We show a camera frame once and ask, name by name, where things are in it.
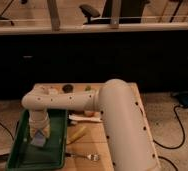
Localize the black office chair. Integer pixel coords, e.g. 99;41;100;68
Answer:
79;0;150;25

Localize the yellow corn cob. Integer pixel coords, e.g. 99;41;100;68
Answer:
66;126;87;145

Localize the white round object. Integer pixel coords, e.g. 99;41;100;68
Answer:
48;87;59;94

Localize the green plastic tray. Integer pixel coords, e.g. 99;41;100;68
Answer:
5;109;68;171

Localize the dark brown round bowl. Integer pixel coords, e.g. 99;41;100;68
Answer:
62;84;74;93

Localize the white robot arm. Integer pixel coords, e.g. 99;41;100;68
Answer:
22;79;161;171

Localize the blue sponge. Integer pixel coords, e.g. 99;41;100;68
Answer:
31;131;46;147

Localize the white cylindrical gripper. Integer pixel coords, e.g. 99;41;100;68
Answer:
29;110;50;138

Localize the orange round fruit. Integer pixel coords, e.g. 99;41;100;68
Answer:
84;111;95;117

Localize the black floor cable left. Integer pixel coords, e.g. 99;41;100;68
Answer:
0;112;15;141

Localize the black floor cable right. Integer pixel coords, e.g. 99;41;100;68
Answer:
152;104;187;171

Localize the black floor cable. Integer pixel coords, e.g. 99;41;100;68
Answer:
152;104;187;171
0;112;15;141

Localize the silver metal fork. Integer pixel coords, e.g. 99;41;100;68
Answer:
65;152;100;162

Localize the dark cabinet counter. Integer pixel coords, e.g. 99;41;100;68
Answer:
0;24;188;100

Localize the small green fruit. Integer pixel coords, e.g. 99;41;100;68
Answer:
85;86;92;91

